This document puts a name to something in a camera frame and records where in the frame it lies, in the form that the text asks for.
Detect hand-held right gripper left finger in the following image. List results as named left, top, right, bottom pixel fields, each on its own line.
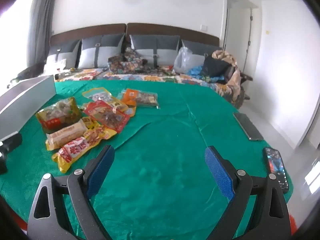
left=26, top=144, right=116, bottom=240

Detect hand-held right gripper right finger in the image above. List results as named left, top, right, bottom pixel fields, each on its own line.
left=204, top=145, right=293, bottom=240

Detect yellow and red snack packet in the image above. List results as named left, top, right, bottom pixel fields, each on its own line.
left=52, top=126, right=118, bottom=173

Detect grey board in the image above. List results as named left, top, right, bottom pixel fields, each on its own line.
left=0, top=75, right=56, bottom=142

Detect pale sausage packet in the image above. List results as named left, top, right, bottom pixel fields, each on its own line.
left=46, top=119, right=87, bottom=151

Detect olive yellow meatball packet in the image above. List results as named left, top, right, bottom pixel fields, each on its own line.
left=36, top=97, right=83, bottom=135

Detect yellow packet with white label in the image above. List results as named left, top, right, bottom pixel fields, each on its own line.
left=110, top=96, right=137, bottom=117

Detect yellow-rimmed clear chicken packet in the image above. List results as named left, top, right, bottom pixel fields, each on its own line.
left=82, top=87, right=113, bottom=103

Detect orange snack packet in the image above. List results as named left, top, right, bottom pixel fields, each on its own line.
left=121, top=88, right=159, bottom=110

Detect grey smartphone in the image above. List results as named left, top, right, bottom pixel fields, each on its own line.
left=232, top=112, right=264, bottom=141

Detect black smartphone with lit screen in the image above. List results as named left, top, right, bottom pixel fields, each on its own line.
left=262, top=147, right=290, bottom=194

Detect green blanket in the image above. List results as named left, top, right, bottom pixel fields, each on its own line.
left=0, top=79, right=297, bottom=240

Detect black cloth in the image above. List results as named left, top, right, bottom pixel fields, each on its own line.
left=10, top=62, right=47, bottom=83

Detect black bag with clothes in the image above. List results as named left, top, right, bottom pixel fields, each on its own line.
left=212, top=50, right=247, bottom=108

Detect brown chair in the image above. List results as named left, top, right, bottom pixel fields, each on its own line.
left=225, top=64, right=253, bottom=101

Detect blue cloth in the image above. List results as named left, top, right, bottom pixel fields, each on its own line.
left=188, top=66, right=205, bottom=77

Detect grey and white pillow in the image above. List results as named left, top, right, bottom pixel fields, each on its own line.
left=46, top=39, right=82, bottom=69
left=181, top=39, right=223, bottom=66
left=129, top=34, right=181, bottom=67
left=77, top=33, right=125, bottom=69

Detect dark floral cloth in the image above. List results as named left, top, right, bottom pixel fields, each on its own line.
left=107, top=47, right=151, bottom=75

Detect floral bed sheet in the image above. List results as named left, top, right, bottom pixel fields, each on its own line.
left=54, top=66, right=242, bottom=102

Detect clear plastic bag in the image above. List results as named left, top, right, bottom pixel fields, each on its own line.
left=173, top=46, right=193, bottom=73

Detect grey curtain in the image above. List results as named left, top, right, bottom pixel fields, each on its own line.
left=26, top=0, right=60, bottom=67

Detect white door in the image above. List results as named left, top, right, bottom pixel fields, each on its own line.
left=222, top=0, right=259, bottom=80

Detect grey-white headboard pillows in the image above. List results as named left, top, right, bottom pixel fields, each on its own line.
left=50, top=23, right=220, bottom=48

